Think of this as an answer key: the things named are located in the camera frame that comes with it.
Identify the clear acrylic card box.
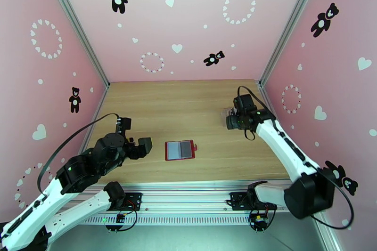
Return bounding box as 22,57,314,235
221,107,240,119

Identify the red leather card holder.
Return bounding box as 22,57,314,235
164,139,198,162

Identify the dark grey credit card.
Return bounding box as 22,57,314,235
180,141,194,159

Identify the black teddy bear sticker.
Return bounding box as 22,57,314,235
311,2,340,38
68,87,82,113
324,160,347,188

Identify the perforated metal strip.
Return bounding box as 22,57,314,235
65,215,255,227

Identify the circuit board with yellow plug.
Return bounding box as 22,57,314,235
253,214,268,230

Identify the aluminium table edge rail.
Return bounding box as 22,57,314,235
72,83,110,171
259,82,277,120

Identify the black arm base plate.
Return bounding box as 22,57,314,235
229,192,279,211
95,192,143,211

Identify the wide aluminium base rail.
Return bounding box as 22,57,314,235
83,182,291,212

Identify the aluminium frame post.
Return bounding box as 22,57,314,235
258,0,325,88
40,0,111,90

